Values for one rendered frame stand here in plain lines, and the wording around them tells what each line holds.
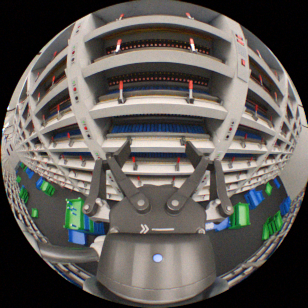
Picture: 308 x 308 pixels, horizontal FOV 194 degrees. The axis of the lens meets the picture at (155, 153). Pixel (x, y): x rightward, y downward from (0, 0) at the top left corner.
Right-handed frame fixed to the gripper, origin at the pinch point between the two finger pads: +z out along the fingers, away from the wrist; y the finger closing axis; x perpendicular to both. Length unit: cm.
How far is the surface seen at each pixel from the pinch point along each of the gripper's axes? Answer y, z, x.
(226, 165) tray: 53, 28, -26
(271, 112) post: 101, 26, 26
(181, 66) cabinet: 12.6, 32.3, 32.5
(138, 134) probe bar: -9.4, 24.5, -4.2
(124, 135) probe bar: -16.8, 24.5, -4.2
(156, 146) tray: -0.5, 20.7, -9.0
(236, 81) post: 31.9, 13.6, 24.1
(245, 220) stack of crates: 110, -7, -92
